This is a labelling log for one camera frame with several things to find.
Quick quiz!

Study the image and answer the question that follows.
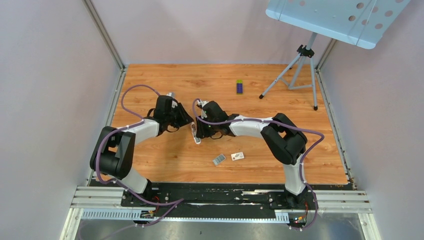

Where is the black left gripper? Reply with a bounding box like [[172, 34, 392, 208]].
[[165, 103, 194, 129]]

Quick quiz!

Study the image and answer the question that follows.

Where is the white staple box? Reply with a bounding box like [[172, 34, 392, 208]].
[[231, 152, 245, 161]]

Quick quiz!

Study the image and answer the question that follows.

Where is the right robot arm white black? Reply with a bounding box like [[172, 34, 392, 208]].
[[194, 100, 308, 209]]

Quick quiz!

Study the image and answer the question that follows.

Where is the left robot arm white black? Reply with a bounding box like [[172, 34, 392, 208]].
[[89, 95, 194, 207]]

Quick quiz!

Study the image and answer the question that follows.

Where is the purple green small block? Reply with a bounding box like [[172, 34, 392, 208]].
[[236, 79, 244, 95]]

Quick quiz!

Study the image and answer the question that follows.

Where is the grey tripod stand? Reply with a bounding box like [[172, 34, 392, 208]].
[[258, 32, 318, 111]]

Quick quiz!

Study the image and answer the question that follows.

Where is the light blue perforated tray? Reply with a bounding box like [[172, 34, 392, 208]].
[[265, 0, 410, 50]]

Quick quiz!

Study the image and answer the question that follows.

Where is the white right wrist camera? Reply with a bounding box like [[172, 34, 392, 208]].
[[197, 100, 209, 113]]

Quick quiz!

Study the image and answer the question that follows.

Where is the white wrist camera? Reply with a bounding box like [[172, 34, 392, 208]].
[[166, 92, 178, 109], [197, 100, 209, 113]]

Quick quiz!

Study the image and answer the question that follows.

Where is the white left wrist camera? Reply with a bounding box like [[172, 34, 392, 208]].
[[166, 92, 178, 109]]

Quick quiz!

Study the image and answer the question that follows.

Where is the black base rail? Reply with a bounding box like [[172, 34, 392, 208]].
[[71, 183, 372, 224]]

